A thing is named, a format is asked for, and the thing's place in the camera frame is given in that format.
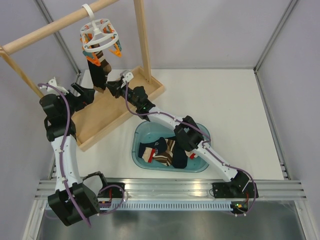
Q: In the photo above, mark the teal plastic basin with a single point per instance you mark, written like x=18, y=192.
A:
x=148, y=132

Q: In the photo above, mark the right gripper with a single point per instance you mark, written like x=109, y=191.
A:
x=115, y=87

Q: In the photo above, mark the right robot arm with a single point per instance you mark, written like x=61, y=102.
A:
x=187, y=133

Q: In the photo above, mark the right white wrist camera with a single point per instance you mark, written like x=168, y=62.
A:
x=126, y=76

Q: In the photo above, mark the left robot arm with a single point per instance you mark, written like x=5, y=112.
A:
x=74, y=199

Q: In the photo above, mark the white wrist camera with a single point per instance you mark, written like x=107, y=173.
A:
x=126, y=76
x=52, y=87

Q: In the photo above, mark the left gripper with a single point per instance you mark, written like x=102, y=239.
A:
x=86, y=98

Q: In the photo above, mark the wooden hanging rack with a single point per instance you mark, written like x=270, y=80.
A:
x=106, y=113

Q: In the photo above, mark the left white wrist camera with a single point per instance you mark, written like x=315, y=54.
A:
x=52, y=87

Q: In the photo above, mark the yellow-orange clothes peg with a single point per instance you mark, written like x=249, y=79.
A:
x=116, y=52

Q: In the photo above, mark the white slotted cable duct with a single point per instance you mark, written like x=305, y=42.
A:
x=139, y=205

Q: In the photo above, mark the brown striped sock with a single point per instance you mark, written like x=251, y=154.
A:
x=165, y=152
x=105, y=65

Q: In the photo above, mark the white round clip hanger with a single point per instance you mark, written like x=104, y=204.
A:
x=98, y=34

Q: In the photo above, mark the orange clothes peg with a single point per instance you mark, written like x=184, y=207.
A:
x=94, y=60

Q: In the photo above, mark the aluminium mounting rail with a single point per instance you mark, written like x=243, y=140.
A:
x=156, y=189

